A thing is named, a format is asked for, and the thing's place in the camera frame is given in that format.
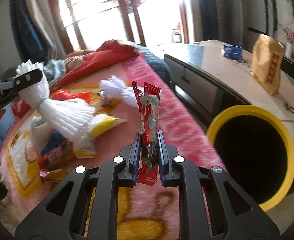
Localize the white yarn bundle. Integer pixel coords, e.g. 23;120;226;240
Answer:
16;61;95;142
99;75;137;108

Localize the red snack wrapper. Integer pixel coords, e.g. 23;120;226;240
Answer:
132;81;160;186

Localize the yellow rimmed trash bin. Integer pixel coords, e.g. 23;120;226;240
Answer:
207;105;294;211

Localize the pink cartoon blanket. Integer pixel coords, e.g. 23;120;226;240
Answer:
0;57;222;239

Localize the red plastic wrapper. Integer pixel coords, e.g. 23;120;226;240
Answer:
51;89;91;103

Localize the yellow white snack bag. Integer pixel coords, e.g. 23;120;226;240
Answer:
72;113;127;159

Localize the white cup on blanket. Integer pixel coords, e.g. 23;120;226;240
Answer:
30;116;54;155

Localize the red colourful snack packet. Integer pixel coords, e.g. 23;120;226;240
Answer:
38;139;75;171

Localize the red quilt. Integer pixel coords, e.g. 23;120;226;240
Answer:
50;40;139;93

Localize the white coffee table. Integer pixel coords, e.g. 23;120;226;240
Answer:
163;39;294;233

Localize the dark blue cushion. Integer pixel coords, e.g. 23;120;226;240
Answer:
133;44;171;87

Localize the blue tissue pack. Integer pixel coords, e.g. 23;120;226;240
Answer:
222;44;243;60

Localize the brown paper bag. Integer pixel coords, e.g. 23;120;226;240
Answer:
251;34;284;95

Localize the wooden window frame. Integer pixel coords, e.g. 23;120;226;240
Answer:
48;0;146;54

